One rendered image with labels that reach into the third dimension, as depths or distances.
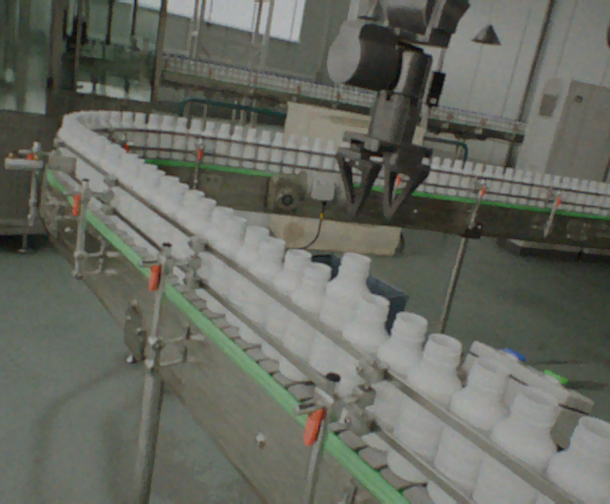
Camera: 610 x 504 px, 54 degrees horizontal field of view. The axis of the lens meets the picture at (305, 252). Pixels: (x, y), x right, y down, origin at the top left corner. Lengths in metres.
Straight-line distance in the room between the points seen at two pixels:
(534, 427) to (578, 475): 0.05
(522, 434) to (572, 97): 6.34
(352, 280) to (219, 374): 0.31
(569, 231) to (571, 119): 3.57
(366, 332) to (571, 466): 0.27
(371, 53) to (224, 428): 0.61
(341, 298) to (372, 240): 4.68
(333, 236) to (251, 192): 2.76
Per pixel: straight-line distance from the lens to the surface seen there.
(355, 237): 5.36
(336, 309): 0.77
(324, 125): 5.03
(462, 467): 0.67
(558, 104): 6.86
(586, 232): 3.51
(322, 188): 2.48
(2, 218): 4.16
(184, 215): 1.14
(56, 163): 1.76
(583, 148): 7.08
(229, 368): 0.95
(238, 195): 2.57
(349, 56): 0.69
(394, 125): 0.73
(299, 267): 0.86
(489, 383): 0.64
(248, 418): 0.92
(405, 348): 0.71
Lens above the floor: 1.41
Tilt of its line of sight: 16 degrees down
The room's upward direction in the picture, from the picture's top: 11 degrees clockwise
